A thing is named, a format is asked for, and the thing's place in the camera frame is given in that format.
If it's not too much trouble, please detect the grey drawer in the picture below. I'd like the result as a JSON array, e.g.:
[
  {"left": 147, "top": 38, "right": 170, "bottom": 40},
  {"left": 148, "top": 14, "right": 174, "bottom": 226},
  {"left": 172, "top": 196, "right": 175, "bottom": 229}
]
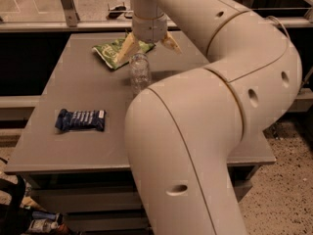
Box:
[
  {"left": 65, "top": 210, "right": 149, "bottom": 232},
  {"left": 31, "top": 179, "right": 253, "bottom": 213}
]

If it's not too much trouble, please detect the blue snack packet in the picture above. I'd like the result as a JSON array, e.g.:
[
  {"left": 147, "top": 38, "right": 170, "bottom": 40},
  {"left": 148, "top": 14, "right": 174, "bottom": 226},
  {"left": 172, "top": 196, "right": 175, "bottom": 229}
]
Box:
[{"left": 55, "top": 109, "right": 107, "bottom": 132}]

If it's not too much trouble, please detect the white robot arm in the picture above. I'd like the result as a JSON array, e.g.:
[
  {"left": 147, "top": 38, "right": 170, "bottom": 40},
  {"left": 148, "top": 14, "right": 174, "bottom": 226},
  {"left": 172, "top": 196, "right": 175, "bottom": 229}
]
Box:
[{"left": 125, "top": 0, "right": 302, "bottom": 235}]

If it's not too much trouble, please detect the upper grey drawer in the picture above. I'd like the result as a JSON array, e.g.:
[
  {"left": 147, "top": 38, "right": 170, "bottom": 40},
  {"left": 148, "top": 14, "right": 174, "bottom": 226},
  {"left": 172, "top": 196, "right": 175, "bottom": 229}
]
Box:
[{"left": 31, "top": 179, "right": 253, "bottom": 213}]

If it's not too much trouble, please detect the clear plastic water bottle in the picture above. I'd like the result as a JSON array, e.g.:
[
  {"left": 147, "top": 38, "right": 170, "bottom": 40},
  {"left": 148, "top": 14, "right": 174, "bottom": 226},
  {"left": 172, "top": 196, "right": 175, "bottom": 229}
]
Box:
[{"left": 129, "top": 53, "right": 152, "bottom": 95}]

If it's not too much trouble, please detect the bottle on floor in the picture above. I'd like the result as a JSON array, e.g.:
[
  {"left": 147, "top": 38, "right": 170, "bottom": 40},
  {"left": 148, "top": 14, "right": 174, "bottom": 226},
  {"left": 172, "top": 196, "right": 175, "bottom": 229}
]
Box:
[{"left": 26, "top": 219, "right": 58, "bottom": 233}]

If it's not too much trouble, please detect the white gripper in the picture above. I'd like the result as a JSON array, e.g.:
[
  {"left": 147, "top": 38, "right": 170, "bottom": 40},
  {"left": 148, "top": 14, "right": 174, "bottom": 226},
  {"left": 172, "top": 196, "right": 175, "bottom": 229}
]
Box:
[{"left": 115, "top": 14, "right": 182, "bottom": 65}]

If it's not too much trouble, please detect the green chip bag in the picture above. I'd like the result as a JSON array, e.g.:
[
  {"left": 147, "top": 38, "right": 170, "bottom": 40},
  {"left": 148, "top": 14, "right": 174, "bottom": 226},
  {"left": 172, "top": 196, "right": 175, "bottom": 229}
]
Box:
[{"left": 92, "top": 32, "right": 155, "bottom": 71}]

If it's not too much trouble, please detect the black bag on floor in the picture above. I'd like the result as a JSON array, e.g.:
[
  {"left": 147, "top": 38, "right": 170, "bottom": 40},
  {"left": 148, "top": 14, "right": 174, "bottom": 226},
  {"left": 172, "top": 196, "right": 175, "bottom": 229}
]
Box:
[{"left": 0, "top": 175, "right": 31, "bottom": 235}]

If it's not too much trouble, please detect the grey drawer cabinet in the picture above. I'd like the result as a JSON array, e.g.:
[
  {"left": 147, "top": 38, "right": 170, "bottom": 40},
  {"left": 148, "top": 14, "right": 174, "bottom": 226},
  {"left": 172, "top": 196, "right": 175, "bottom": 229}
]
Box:
[{"left": 4, "top": 29, "right": 277, "bottom": 235}]

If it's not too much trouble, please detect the lower grey drawer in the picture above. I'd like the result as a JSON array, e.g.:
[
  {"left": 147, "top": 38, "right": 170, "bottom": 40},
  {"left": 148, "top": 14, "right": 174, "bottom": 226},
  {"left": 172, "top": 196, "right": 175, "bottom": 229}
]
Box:
[{"left": 65, "top": 210, "right": 149, "bottom": 232}]

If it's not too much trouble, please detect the metal railing frame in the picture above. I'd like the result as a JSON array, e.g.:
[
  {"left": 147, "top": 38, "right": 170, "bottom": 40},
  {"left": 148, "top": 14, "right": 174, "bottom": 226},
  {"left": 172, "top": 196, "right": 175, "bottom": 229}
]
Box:
[{"left": 0, "top": 0, "right": 312, "bottom": 32}]

